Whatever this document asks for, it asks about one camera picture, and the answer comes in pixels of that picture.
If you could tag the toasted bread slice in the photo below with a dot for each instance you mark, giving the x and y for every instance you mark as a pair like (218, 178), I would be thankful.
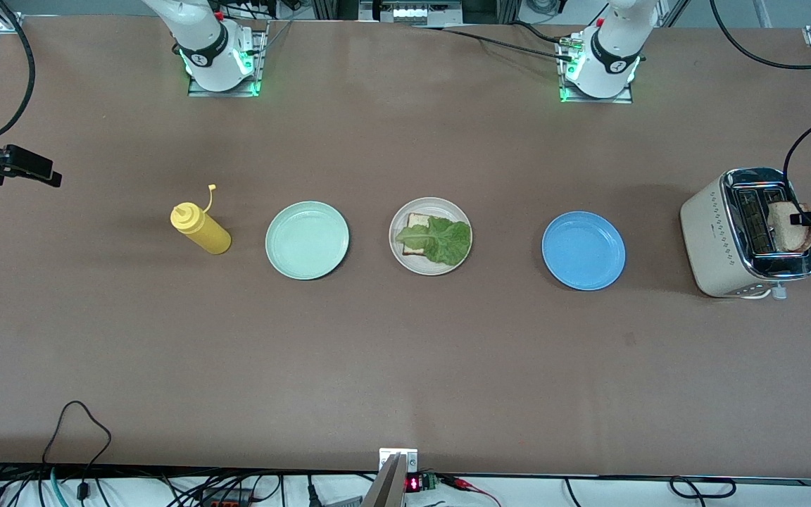
(416, 222)
(786, 229)

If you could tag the yellow squeeze mustard bottle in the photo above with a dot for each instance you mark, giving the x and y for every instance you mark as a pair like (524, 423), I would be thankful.
(205, 236)

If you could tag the beige plate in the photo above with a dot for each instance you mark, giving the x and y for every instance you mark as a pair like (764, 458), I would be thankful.
(441, 205)

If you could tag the green lettuce leaf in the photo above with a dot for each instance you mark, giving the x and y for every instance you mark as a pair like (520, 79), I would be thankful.
(441, 239)

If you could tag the blue plate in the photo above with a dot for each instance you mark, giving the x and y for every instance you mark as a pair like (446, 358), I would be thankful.
(583, 251)

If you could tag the mint green plate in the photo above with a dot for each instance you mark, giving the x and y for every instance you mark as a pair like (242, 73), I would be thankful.
(307, 241)

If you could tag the beige chrome toaster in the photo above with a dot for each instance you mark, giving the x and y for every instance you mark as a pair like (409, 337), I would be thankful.
(708, 239)

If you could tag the metal box with light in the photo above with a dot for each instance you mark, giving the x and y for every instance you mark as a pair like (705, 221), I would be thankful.
(409, 13)

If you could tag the grey aluminium bar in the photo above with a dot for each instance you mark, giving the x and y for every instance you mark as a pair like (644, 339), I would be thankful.
(386, 489)

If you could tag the small red display board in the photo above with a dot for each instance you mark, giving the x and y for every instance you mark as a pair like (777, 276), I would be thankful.
(414, 484)

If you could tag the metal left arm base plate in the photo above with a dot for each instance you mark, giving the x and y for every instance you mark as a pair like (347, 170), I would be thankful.
(602, 100)

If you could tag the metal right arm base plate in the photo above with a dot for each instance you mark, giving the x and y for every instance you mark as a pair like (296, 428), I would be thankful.
(260, 67)

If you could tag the silver mounting bracket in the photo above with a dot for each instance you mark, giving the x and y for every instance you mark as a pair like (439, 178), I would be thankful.
(411, 459)

